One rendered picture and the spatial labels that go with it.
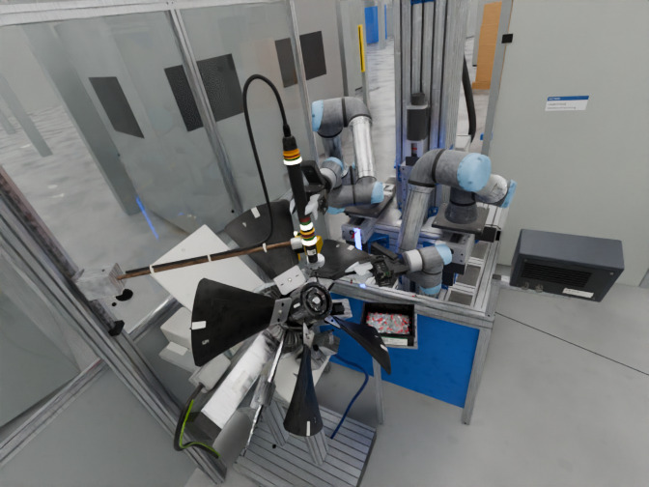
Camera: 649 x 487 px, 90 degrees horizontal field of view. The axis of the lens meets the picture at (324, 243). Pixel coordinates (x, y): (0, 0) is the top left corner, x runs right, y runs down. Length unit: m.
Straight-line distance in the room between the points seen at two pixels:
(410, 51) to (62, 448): 2.02
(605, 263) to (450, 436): 1.27
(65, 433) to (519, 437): 2.02
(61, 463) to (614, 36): 3.09
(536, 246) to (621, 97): 1.52
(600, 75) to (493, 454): 2.11
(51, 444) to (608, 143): 3.04
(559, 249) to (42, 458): 1.78
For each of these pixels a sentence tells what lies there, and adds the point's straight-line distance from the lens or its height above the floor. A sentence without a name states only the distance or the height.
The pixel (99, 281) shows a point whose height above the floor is 1.40.
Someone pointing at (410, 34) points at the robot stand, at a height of 1.80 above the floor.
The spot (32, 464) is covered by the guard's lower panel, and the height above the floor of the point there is 0.88.
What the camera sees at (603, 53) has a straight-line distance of 2.52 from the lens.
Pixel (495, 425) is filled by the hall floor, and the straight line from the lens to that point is 2.20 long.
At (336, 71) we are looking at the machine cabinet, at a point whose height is 1.16.
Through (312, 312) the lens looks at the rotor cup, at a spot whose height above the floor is 1.21.
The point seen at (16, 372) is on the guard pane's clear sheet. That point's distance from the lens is 1.41.
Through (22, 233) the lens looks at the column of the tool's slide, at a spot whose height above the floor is 1.58.
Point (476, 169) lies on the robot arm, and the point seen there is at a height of 1.47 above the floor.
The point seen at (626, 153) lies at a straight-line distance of 2.71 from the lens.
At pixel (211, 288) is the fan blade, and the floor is 1.41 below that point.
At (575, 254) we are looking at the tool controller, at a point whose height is 1.23.
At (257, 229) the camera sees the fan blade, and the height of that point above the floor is 1.39.
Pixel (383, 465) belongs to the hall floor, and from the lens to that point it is 2.04.
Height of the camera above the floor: 1.92
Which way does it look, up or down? 35 degrees down
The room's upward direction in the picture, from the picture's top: 10 degrees counter-clockwise
